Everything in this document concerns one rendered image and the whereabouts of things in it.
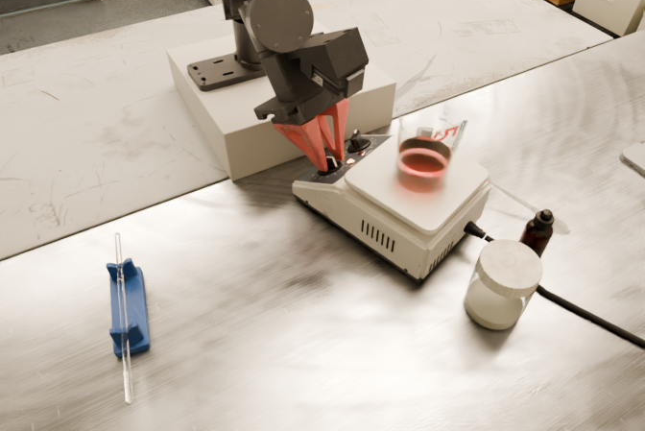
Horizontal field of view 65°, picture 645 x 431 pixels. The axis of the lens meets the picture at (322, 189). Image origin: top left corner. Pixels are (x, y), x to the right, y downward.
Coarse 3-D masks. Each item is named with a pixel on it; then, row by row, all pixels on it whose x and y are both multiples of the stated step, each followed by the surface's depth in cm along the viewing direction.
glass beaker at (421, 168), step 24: (408, 120) 52; (432, 120) 52; (456, 120) 50; (408, 144) 49; (432, 144) 47; (456, 144) 48; (408, 168) 50; (432, 168) 49; (408, 192) 53; (432, 192) 52
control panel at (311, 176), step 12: (348, 144) 66; (372, 144) 63; (348, 156) 63; (360, 156) 61; (312, 168) 64; (348, 168) 59; (300, 180) 62; (312, 180) 60; (324, 180) 59; (336, 180) 57
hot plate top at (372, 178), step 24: (384, 144) 58; (360, 168) 56; (384, 168) 56; (456, 168) 56; (480, 168) 56; (360, 192) 54; (384, 192) 53; (456, 192) 53; (408, 216) 51; (432, 216) 51
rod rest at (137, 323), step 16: (112, 272) 54; (128, 272) 54; (112, 288) 54; (128, 288) 54; (144, 288) 55; (112, 304) 53; (128, 304) 53; (144, 304) 53; (112, 320) 51; (128, 320) 51; (144, 320) 51; (112, 336) 48; (128, 336) 49; (144, 336) 50
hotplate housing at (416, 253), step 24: (312, 192) 60; (336, 192) 56; (480, 192) 56; (336, 216) 59; (360, 216) 55; (384, 216) 53; (456, 216) 54; (480, 216) 60; (360, 240) 59; (384, 240) 55; (408, 240) 52; (432, 240) 51; (456, 240) 57; (408, 264) 54; (432, 264) 54
